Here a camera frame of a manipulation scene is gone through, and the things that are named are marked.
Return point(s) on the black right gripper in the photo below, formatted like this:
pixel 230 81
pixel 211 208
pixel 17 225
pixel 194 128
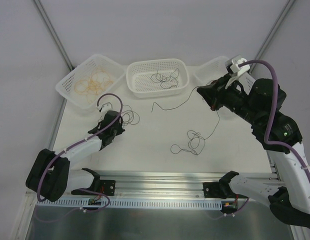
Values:
pixel 217 91

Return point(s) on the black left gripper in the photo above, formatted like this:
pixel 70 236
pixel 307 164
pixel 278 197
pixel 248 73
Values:
pixel 117 127

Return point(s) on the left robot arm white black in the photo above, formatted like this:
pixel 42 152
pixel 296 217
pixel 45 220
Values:
pixel 49 174

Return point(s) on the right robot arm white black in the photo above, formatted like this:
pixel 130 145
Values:
pixel 279 135

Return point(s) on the white right basket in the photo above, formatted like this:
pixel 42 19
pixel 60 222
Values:
pixel 214 69

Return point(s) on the white left basket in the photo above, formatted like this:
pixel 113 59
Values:
pixel 91 79

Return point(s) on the white middle perforated basket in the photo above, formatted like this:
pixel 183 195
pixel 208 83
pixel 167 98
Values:
pixel 157 78

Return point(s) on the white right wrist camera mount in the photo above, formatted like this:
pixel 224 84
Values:
pixel 235 70

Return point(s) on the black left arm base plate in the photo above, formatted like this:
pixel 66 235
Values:
pixel 106 187

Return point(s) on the aluminium frame rail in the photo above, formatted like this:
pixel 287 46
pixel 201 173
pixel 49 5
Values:
pixel 170 183

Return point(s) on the white slotted cable duct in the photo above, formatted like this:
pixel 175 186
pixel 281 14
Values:
pixel 131 203

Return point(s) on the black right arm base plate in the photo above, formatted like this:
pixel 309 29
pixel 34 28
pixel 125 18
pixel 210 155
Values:
pixel 219 190

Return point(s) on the left aluminium corner post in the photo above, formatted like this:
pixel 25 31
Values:
pixel 53 34

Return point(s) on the aluminium corner post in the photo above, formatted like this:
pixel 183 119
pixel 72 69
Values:
pixel 275 28
pixel 53 34

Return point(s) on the right aluminium corner post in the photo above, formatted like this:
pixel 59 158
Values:
pixel 275 28

